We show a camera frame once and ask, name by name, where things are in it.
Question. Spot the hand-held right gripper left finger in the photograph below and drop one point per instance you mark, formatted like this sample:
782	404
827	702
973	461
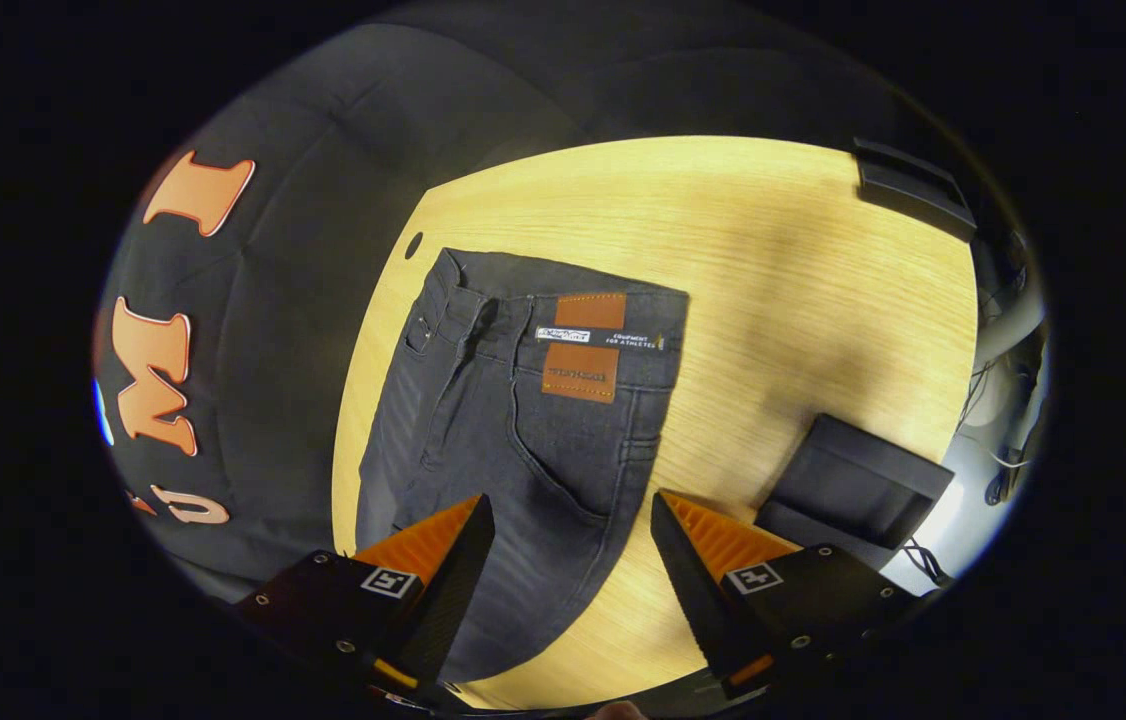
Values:
448	600

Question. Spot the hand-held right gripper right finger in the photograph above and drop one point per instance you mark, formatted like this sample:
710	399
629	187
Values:
698	600

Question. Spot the dark grey jeans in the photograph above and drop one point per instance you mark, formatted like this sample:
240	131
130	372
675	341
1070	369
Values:
483	430

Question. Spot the black plastic tray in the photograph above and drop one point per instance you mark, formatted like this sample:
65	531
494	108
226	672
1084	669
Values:
853	480
908	185

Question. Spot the white table leg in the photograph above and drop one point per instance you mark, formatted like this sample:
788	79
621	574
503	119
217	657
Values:
1008	330

